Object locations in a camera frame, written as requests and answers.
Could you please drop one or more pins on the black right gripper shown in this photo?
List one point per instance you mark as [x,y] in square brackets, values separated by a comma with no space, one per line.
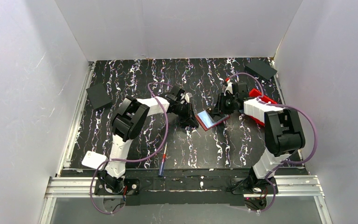
[223,106]

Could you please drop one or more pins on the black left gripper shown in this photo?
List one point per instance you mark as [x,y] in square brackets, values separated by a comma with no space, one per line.
[184,109]

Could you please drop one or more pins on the red leather card holder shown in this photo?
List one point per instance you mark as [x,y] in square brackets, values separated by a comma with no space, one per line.
[205,120]

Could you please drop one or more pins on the red plastic bin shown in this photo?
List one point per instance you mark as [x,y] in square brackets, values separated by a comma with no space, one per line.
[257,94]

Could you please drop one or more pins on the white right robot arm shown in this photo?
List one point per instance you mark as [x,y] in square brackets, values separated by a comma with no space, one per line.
[282,126]

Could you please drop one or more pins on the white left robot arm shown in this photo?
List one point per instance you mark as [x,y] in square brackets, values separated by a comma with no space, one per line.
[129,119]

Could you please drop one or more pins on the white card near left base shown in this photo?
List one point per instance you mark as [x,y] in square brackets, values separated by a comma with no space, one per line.
[93,160]

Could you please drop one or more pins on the blue red screwdriver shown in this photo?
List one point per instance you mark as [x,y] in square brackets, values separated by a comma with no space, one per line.
[162,165]

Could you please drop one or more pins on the black block far right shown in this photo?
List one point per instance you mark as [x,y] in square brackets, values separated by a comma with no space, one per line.
[260,68]

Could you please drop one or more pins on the black block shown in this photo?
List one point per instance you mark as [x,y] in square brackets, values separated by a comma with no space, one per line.
[98,97]
[260,68]

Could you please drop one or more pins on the black block far left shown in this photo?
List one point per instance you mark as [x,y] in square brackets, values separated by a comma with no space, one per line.
[98,97]

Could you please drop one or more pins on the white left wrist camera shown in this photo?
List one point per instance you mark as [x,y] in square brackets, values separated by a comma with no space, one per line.
[186,98]

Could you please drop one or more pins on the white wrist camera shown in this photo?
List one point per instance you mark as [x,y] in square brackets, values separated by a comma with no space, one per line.
[228,86]
[186,98]

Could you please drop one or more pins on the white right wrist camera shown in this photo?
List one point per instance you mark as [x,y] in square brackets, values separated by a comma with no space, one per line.
[228,86]

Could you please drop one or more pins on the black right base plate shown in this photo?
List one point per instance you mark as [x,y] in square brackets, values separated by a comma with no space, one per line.
[240,186]

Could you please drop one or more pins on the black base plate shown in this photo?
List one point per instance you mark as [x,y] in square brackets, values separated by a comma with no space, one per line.
[240,186]
[117,187]

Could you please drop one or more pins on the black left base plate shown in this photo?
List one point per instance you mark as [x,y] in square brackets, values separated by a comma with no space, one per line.
[117,187]

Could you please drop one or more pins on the aluminium front rail frame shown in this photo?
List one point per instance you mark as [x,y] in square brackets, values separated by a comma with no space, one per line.
[185,196]

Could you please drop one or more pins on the aluminium left side rail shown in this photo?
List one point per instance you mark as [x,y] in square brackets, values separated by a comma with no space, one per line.
[69,145]

